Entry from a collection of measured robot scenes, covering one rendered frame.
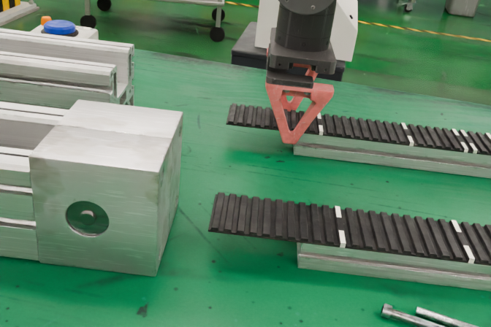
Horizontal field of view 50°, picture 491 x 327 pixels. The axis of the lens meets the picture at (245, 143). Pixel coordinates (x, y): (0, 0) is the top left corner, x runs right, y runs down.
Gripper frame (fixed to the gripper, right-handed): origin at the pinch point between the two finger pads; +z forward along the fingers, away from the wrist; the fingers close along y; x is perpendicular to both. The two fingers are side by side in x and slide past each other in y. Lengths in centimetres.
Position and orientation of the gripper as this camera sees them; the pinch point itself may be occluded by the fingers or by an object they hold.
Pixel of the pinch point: (288, 120)
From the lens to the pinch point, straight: 59.7
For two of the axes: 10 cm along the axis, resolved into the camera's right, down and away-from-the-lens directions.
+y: -0.5, 4.6, -8.9
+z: -1.0, 8.8, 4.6
